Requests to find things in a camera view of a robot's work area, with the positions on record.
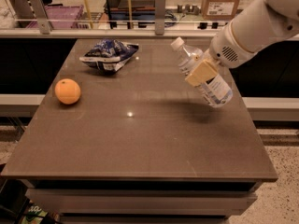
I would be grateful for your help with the green package under table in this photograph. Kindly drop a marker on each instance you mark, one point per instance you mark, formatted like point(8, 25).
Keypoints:
point(35, 215)

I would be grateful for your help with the cardboard box with label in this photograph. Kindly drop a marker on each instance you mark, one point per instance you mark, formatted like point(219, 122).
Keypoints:
point(219, 9)

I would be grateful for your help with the clear plastic water bottle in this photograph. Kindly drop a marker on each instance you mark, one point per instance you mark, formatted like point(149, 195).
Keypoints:
point(216, 91)

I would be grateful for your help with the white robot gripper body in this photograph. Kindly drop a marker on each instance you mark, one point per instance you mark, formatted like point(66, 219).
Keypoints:
point(226, 48)

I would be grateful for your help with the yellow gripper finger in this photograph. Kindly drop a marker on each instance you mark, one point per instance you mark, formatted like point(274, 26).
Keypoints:
point(203, 72)

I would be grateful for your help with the grey table drawer unit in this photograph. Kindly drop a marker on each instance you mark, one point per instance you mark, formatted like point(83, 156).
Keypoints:
point(142, 203)

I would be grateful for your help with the orange fruit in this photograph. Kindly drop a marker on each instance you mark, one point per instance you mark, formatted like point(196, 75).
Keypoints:
point(67, 91)

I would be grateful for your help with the purple plastic crate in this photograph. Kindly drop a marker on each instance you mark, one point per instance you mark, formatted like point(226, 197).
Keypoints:
point(64, 17)

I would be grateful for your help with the blue white chip bag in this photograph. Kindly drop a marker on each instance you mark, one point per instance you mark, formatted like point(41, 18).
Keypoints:
point(109, 55)

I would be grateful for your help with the glass railing with metal posts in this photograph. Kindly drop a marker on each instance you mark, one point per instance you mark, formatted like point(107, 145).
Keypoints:
point(94, 22)

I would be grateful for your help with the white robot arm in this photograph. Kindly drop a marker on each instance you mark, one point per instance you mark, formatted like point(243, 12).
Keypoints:
point(261, 24)

